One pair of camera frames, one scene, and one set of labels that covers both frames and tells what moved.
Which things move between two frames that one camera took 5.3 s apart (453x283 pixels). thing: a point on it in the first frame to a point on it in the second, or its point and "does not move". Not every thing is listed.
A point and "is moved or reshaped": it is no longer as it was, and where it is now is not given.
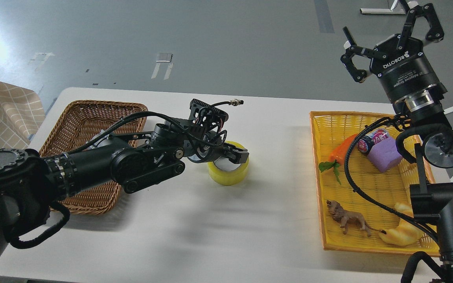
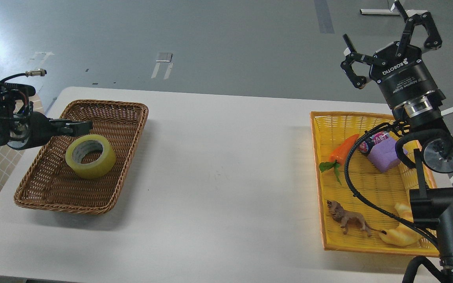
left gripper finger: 235,155 to 61,127
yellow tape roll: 229,178 is moved or reshaped
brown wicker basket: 78,124 does not move
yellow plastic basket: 365,185 does not move
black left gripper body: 203,148 to 35,129
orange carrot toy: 337,157 does not move
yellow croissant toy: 407,233 does not move
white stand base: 390,11 does not move
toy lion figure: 344,217 does not move
